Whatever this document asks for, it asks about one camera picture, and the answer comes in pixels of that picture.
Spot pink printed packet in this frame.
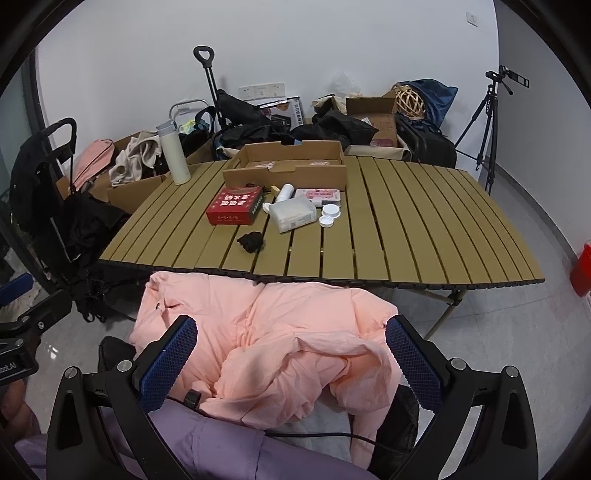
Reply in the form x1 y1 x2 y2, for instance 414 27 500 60
294 187 343 209

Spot black cable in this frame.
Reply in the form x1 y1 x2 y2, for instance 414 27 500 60
165 390 403 459

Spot beige canvas bag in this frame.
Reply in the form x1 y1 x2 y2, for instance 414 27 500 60
344 143 413 163

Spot printed product box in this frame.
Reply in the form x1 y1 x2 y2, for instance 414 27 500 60
257 95 302 131

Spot black camera on tripod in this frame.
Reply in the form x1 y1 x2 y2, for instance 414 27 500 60
485 65 530 96

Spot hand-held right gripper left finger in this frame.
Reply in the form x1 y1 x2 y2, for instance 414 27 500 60
46 315 198 480

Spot pink padded jacket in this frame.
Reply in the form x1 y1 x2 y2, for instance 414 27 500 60
129 271 403 468

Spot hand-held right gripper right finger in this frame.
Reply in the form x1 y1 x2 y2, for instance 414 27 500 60
385 315 539 480

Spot red printed box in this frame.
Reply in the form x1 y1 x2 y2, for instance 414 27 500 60
205 186 265 226

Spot woven bamboo basket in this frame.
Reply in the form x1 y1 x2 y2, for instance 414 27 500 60
396 84 426 119

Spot lilac garment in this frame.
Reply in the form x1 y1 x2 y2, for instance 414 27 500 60
14 396 384 480

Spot beige clothing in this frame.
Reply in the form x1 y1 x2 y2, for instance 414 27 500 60
108 130 164 187

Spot black trolley handle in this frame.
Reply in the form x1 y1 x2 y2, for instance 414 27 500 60
192 45 230 131

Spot black backpack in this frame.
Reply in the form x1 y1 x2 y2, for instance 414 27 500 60
396 114 458 169

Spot black tripod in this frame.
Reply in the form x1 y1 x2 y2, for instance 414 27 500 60
454 76 509 195

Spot black hair tie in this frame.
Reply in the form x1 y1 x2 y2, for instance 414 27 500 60
236 230 265 254

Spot shallow cardboard tray box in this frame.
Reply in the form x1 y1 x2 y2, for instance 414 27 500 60
222 141 348 192

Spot white thermos bottle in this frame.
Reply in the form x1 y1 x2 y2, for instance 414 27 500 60
156 119 191 186

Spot red bin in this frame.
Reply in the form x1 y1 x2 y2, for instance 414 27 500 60
570 242 591 297

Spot blue bag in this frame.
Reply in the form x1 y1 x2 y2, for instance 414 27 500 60
401 78 459 134

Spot clear plastic packet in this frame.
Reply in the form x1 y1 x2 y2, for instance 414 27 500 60
263 197 319 234

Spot pink backpack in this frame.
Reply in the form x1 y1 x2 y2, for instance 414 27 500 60
72 139 116 191

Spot pile of black clothing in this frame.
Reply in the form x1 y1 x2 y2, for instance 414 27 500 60
211 89 297 161

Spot white wall socket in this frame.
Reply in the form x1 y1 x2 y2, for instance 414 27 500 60
239 82 286 99

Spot metal chair frame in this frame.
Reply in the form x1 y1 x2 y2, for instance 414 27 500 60
168 98 209 124

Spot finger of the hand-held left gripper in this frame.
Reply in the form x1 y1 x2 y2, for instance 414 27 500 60
0 289 73 344
0 274 28 308

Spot person's left hand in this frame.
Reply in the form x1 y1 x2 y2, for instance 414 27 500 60
0 382 41 440

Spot large cardboard box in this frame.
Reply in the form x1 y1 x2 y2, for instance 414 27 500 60
55 131 219 216

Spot beige tote bag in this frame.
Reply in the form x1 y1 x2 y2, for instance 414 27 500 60
312 94 350 117

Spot black folding cart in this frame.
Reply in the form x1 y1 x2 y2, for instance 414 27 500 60
9 117 133 324

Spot open cardboard box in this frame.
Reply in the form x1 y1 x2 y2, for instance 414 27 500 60
345 89 408 149

